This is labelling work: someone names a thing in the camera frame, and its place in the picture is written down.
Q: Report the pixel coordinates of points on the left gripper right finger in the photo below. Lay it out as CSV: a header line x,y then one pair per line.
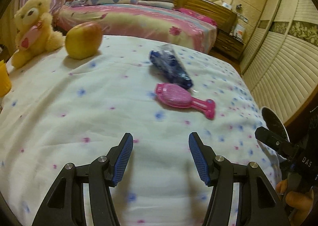
x,y
258,202

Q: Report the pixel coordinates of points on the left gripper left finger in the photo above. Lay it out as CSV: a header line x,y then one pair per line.
x,y
64,202

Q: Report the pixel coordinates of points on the pink toy hairbrush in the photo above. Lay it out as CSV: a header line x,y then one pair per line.
x,y
177,97

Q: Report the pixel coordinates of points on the blue plastic bag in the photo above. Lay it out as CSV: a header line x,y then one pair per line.
x,y
167,62

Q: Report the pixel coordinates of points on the person's right hand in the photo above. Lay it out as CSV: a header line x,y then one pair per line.
x,y
303,204

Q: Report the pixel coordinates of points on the louvred wardrobe doors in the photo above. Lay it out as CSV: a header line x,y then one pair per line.
x,y
279,63

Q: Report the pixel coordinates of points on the white dotted blanket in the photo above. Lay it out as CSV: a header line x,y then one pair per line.
x,y
63,110

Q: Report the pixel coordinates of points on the yellow cup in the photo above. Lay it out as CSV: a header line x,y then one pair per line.
x,y
5,83

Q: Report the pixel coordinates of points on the wooden nightstand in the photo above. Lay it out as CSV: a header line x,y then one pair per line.
x,y
229,45

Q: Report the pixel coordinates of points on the white box on nightstand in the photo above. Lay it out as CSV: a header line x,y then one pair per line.
x,y
239,32

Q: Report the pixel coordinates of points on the wooden headboard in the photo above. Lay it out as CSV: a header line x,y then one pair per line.
x,y
224,17

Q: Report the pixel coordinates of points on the red yellow apple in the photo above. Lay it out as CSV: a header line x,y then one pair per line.
x,y
83,40

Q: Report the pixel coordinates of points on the cream teddy bear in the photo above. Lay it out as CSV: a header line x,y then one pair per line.
x,y
35,33

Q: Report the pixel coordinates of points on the pink pillow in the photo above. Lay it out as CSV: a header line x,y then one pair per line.
x,y
198,16

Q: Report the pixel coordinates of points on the bed with pink floral sheet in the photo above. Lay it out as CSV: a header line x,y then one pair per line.
x,y
152,23

